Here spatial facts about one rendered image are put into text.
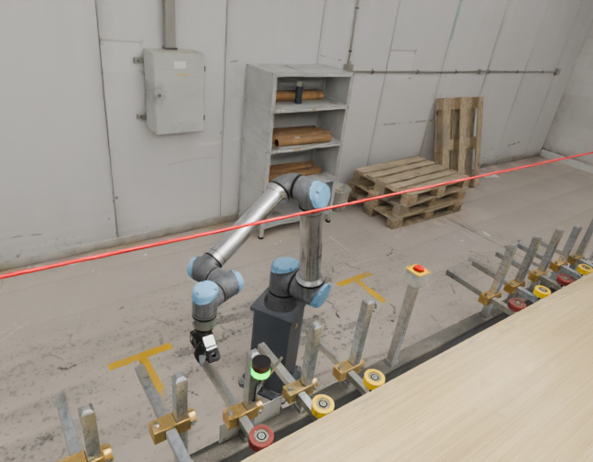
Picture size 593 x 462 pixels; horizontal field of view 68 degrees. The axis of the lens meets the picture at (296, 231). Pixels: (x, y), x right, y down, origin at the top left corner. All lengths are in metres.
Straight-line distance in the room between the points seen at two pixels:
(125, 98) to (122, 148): 0.40
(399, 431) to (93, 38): 3.12
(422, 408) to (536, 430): 0.40
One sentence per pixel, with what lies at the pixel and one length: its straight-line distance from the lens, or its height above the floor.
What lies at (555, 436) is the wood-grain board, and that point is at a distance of 1.91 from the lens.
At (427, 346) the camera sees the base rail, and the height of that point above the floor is 0.70.
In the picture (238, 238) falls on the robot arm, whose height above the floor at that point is 1.24.
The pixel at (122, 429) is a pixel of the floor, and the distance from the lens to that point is 2.74.
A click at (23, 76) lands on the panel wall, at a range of 3.60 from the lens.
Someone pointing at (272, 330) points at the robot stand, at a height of 0.49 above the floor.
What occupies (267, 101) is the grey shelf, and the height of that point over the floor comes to 1.31.
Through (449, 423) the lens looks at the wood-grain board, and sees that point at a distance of 1.75.
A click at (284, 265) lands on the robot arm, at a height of 0.87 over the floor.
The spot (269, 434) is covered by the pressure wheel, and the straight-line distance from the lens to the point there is 1.55.
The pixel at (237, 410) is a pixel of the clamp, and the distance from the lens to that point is 1.64.
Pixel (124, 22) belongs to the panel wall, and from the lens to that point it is 3.69.
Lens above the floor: 2.15
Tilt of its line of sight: 28 degrees down
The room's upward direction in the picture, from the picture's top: 7 degrees clockwise
